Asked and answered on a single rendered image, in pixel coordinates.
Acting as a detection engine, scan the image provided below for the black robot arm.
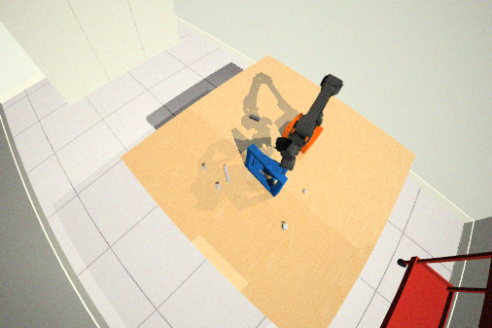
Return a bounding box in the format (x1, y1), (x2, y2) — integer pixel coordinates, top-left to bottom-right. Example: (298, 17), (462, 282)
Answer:
(275, 74), (343, 162)

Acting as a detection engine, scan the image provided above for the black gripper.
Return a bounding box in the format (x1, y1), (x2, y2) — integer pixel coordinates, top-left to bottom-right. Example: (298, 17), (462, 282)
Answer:
(280, 146), (302, 171)

